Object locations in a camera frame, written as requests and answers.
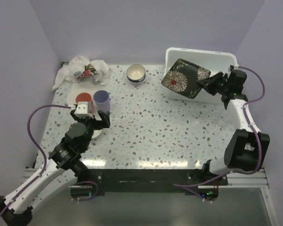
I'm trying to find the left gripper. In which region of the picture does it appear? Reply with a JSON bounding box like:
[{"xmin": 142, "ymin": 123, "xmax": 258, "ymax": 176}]
[{"xmin": 71, "ymin": 110, "xmax": 110, "ymax": 151}]

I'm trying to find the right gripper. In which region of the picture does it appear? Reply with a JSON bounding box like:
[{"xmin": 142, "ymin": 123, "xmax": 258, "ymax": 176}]
[{"xmin": 197, "ymin": 72, "xmax": 229, "ymax": 96}]

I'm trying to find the small white bowl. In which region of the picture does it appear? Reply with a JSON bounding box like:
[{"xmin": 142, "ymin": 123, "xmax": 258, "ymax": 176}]
[{"xmin": 92, "ymin": 130, "xmax": 102, "ymax": 140}]

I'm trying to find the orange plastic cup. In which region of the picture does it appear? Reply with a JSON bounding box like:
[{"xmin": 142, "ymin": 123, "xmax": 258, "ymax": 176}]
[{"xmin": 75, "ymin": 93, "xmax": 95, "ymax": 113}]

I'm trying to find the purple plastic cup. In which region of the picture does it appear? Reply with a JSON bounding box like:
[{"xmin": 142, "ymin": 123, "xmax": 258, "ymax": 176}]
[{"xmin": 93, "ymin": 90, "xmax": 110, "ymax": 112}]

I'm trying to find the black floral square plate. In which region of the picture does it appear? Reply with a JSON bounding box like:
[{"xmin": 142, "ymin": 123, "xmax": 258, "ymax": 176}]
[{"xmin": 161, "ymin": 58, "xmax": 212, "ymax": 99}]

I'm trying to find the cream bowl blue pattern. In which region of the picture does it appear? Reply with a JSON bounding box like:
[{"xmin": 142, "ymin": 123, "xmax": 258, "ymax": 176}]
[{"xmin": 126, "ymin": 64, "xmax": 146, "ymax": 85}]

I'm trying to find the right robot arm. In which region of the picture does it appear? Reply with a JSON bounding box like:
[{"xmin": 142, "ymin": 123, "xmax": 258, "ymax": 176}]
[{"xmin": 198, "ymin": 69, "xmax": 270, "ymax": 185}]

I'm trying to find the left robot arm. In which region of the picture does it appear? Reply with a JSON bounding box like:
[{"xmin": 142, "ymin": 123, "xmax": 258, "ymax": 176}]
[{"xmin": 0, "ymin": 110, "xmax": 110, "ymax": 226}]

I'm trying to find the white plastic bin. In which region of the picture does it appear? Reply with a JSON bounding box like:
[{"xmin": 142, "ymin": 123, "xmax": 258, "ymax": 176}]
[{"xmin": 162, "ymin": 47, "xmax": 238, "ymax": 104}]

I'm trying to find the clear glass cup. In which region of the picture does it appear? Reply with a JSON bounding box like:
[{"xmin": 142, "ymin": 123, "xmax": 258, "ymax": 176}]
[{"xmin": 214, "ymin": 112, "xmax": 232, "ymax": 129}]

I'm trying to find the white floral cloth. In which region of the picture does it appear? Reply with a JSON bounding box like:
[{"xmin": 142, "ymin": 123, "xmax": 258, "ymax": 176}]
[{"xmin": 52, "ymin": 56, "xmax": 110, "ymax": 105}]

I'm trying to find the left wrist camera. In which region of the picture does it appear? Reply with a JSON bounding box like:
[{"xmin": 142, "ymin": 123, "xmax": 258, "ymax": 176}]
[{"xmin": 74, "ymin": 102, "xmax": 91, "ymax": 118}]

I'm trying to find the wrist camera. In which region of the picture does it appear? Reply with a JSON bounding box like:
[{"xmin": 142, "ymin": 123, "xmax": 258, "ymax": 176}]
[
  {"xmin": 74, "ymin": 102, "xmax": 91, "ymax": 118},
  {"xmin": 228, "ymin": 64, "xmax": 239, "ymax": 73}
]

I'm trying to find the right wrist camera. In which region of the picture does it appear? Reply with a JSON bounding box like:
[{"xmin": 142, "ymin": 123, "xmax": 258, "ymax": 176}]
[{"xmin": 228, "ymin": 64, "xmax": 239, "ymax": 73}]

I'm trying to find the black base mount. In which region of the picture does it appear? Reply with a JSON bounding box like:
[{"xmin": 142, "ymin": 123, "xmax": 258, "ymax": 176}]
[{"xmin": 70, "ymin": 169, "xmax": 228, "ymax": 200}]

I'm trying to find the aluminium frame rail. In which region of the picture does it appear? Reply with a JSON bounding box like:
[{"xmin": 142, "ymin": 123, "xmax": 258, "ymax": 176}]
[{"xmin": 227, "ymin": 168, "xmax": 269, "ymax": 188}]

